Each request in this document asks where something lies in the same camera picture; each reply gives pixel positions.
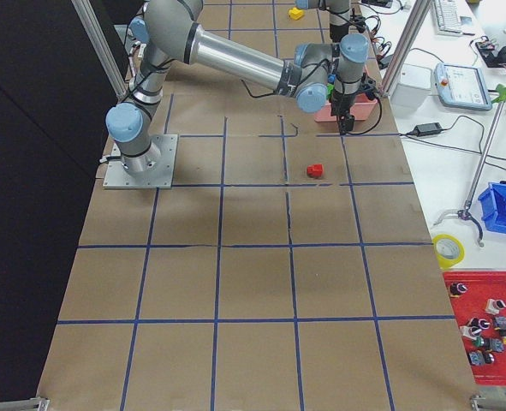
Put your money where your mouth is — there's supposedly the white device box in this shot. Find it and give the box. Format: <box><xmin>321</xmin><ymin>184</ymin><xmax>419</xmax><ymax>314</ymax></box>
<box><xmin>390</xmin><ymin>63</ymin><xmax>432</xmax><ymax>109</ymax></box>

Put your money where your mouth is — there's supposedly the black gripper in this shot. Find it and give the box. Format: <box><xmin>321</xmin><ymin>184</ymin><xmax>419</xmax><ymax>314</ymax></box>
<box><xmin>331</xmin><ymin>96</ymin><xmax>355</xmax><ymax>134</ymax></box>

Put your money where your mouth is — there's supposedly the white keyboard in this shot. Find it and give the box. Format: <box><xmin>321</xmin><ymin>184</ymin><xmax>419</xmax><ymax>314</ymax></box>
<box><xmin>432</xmin><ymin>0</ymin><xmax>463</xmax><ymax>36</ymax></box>

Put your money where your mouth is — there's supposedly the green toy block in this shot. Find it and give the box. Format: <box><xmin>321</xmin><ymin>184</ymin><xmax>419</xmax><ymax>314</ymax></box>
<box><xmin>326</xmin><ymin>83</ymin><xmax>334</xmax><ymax>101</ymax></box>

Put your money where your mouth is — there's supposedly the reacher grabber tool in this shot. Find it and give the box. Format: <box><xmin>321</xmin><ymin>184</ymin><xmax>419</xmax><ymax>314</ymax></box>
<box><xmin>433</xmin><ymin>84</ymin><xmax>506</xmax><ymax>247</ymax></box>

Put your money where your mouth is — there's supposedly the pink plastic box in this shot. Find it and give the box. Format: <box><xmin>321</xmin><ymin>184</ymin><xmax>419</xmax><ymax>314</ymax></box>
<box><xmin>313</xmin><ymin>68</ymin><xmax>376</xmax><ymax>122</ymax></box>

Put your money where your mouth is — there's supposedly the yellow tape roll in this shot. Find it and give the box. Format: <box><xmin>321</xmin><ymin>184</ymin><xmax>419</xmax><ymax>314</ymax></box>
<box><xmin>433</xmin><ymin>234</ymin><xmax>465</xmax><ymax>270</ymax></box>

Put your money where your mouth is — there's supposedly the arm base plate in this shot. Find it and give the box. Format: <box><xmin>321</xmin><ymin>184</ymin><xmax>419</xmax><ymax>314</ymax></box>
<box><xmin>103</xmin><ymin>134</ymin><xmax>179</xmax><ymax>189</ymax></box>

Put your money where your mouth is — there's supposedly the red toy block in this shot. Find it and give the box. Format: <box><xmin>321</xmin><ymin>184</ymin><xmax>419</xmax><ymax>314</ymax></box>
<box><xmin>307</xmin><ymin>164</ymin><xmax>324</xmax><ymax>179</ymax></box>

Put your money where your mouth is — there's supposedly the aluminium frame post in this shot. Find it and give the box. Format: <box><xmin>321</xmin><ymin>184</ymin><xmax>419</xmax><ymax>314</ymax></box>
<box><xmin>379</xmin><ymin>0</ymin><xmax>432</xmax><ymax>98</ymax></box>

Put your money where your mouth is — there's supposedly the teach pendant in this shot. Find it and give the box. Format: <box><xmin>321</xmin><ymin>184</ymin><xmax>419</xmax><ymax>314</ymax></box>
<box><xmin>433</xmin><ymin>63</ymin><xmax>492</xmax><ymax>111</ymax></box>

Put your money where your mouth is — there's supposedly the black power adapter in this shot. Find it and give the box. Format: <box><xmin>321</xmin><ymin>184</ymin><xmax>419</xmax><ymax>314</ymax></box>
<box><xmin>412</xmin><ymin>122</ymin><xmax>443</xmax><ymax>137</ymax></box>

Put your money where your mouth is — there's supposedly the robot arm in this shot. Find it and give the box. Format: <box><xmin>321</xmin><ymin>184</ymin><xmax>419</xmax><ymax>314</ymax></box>
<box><xmin>105</xmin><ymin>1</ymin><xmax>369</xmax><ymax>178</ymax></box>
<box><xmin>295</xmin><ymin>0</ymin><xmax>352</xmax><ymax>43</ymax></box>

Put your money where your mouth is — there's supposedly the yellow toy block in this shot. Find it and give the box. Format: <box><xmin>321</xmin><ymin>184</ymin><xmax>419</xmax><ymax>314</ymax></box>
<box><xmin>288</xmin><ymin>7</ymin><xmax>305</xmax><ymax>21</ymax></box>

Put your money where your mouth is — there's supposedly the red parts tray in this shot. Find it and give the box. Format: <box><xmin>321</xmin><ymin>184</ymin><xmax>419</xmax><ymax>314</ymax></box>
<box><xmin>443</xmin><ymin>271</ymin><xmax>506</xmax><ymax>385</ymax></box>

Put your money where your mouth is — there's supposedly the blue storage bin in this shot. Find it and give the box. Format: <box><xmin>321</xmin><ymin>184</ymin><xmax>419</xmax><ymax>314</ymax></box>
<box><xmin>478</xmin><ymin>181</ymin><xmax>506</xmax><ymax>234</ymax></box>

